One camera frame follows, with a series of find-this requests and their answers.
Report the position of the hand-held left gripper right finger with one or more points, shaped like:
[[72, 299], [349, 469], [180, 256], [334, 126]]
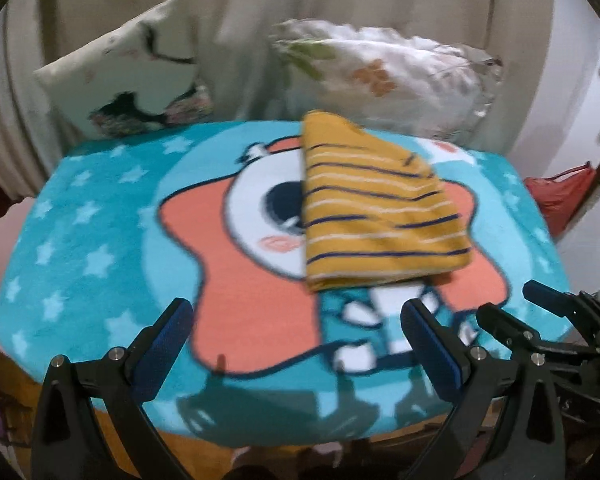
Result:
[[432, 350]]

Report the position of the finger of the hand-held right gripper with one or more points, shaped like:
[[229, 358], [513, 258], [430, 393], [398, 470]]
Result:
[[505, 325], [550, 297]]

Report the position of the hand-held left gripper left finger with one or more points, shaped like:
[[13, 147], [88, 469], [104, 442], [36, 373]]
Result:
[[172, 330]]

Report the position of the yellow striped sweater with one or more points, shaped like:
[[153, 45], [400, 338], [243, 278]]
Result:
[[375, 210]]

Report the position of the red bag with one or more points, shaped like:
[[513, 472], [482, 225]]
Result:
[[560, 200]]

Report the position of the teal star cartoon blanket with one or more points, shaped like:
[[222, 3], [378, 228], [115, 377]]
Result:
[[105, 240]]

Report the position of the dark wooden pole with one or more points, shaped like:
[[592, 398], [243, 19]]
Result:
[[597, 170]]

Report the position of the pale pink cloth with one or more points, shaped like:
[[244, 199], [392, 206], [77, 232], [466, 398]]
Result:
[[5, 240]]

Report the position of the beige pleated curtain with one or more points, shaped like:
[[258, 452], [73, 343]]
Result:
[[10, 110]]

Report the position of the white pillow with black figure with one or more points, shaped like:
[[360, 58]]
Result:
[[130, 55]]

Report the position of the white leaf print pillow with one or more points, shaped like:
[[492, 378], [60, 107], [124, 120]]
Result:
[[390, 65]]

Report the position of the beige sofa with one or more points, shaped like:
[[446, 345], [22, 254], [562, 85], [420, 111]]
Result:
[[260, 15]]

